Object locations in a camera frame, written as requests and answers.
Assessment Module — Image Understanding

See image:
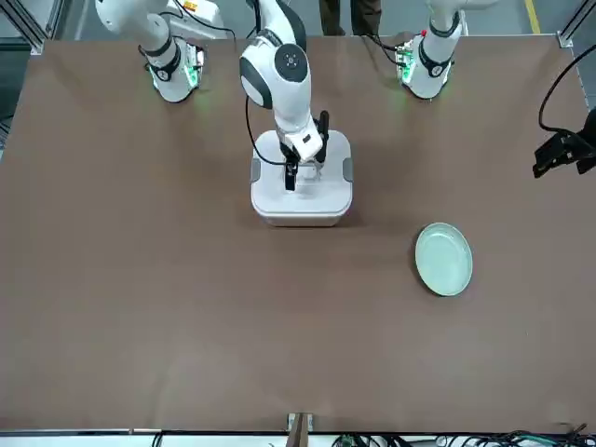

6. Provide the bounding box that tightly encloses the aluminium corner frame post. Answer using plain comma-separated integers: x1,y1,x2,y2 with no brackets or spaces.
0,0,64,55
556,0,596,47

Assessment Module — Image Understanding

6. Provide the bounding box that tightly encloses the white control cabinet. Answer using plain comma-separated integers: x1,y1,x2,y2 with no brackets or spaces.
168,0,235,39

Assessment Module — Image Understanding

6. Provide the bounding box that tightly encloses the pale green plate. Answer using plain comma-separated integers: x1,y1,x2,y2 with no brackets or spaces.
414,222,474,298

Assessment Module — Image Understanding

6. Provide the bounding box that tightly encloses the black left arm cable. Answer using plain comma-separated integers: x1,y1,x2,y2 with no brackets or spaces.
538,44,596,136

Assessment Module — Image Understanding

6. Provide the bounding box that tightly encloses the aluminium middle frame post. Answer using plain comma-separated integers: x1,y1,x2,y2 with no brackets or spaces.
286,412,316,447

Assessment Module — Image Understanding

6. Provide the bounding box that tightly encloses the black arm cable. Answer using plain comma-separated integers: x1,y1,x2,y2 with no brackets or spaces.
538,44,596,136
244,0,290,167

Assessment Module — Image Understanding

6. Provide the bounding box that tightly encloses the white box lid with handle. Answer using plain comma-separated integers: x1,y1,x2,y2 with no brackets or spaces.
251,129,354,216

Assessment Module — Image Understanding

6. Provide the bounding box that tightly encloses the person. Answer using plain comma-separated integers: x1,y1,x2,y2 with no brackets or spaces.
318,0,384,37

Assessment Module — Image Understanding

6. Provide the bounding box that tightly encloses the black left base cable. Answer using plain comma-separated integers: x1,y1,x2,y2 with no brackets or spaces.
360,31,407,66

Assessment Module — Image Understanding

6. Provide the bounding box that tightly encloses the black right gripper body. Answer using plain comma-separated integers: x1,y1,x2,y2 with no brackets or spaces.
278,110,332,165

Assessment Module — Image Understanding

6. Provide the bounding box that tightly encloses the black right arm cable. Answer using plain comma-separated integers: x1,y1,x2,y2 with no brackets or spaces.
244,0,290,167

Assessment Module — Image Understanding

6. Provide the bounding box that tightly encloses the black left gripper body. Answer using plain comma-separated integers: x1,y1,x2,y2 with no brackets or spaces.
533,109,596,181

